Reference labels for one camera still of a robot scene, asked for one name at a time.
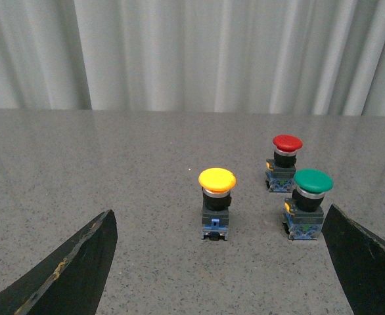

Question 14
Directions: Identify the yellow mushroom push button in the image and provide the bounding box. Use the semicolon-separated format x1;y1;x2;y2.
198;167;237;240

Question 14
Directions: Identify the red mushroom push button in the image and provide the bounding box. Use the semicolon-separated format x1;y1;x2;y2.
265;134;303;193

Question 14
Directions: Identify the white pleated curtain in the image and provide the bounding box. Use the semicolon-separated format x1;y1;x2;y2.
0;1;385;116

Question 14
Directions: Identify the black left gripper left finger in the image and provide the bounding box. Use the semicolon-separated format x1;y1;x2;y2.
0;210;118;314

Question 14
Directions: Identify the green mushroom push button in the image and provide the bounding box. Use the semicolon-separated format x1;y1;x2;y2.
283;169;334;240

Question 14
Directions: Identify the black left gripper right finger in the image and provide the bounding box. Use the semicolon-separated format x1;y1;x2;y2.
322;204;385;314

